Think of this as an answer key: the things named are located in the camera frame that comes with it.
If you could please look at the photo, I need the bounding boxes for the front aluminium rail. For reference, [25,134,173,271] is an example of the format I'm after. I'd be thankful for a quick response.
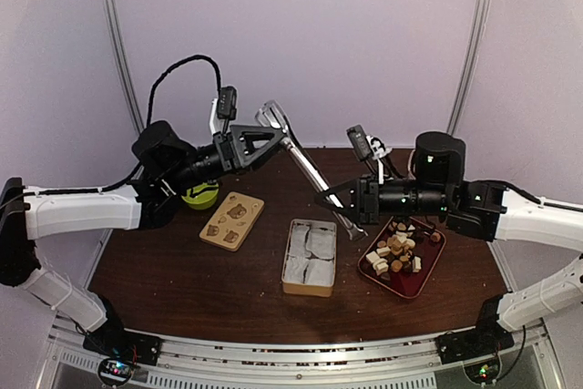
[45,311,561,389]

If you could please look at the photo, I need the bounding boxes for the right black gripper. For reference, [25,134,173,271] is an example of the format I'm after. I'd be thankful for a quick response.
[314,174,451,228]

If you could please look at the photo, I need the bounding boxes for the red rectangular tray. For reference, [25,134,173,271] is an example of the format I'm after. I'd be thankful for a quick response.
[357,217,446,300]

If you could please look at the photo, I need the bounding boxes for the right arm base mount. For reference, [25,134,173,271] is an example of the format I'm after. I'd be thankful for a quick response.
[435,328,515,364]

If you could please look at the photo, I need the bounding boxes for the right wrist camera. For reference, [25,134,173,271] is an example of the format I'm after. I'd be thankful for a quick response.
[346,125,395,183]

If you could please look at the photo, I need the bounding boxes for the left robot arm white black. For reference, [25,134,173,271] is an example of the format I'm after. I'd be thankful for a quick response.
[1,120,284,356]

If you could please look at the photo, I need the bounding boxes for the tan tin box with paper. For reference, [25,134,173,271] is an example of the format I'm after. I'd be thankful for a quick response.
[281,219,337,298]

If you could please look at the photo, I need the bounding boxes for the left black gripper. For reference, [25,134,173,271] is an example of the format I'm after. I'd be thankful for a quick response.
[164,124,287,193]

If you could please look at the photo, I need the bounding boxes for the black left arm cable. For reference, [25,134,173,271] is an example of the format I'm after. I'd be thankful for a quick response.
[17,54,223,199]

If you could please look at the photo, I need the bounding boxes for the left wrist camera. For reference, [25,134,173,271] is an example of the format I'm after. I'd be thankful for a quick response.
[209,86,238,135]

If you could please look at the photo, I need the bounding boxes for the left aluminium frame post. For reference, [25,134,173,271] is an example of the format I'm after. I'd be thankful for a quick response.
[102,0,145,134]

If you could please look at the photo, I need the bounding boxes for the tan bear tin lid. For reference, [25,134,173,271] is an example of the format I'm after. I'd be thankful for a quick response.
[199,191,265,251]

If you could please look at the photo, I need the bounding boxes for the metal tongs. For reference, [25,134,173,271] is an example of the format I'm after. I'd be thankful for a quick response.
[255,100,368,241]

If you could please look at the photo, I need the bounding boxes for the right aluminium frame post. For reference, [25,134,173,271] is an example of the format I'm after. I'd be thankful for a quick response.
[446,0,491,136]

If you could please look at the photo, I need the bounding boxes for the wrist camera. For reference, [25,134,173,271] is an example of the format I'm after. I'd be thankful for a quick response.
[346,125,395,183]
[209,86,238,135]

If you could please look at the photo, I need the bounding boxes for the lime green plastic bowl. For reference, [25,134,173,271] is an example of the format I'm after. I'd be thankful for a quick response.
[182,181,220,210]

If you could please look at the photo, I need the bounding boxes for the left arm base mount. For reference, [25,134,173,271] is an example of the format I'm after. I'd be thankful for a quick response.
[77,323,162,365]

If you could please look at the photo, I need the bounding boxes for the aluminium frame post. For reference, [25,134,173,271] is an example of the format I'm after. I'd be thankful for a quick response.
[102,0,145,134]
[446,0,491,136]

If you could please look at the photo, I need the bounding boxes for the white chocolate block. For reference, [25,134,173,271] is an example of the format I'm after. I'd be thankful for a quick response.
[365,251,381,265]

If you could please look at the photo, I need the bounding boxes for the round brown chocolate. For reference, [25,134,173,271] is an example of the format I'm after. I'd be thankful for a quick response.
[391,260,404,272]

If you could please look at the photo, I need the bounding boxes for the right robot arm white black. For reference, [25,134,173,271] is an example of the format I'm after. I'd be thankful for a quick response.
[315,131,582,354]

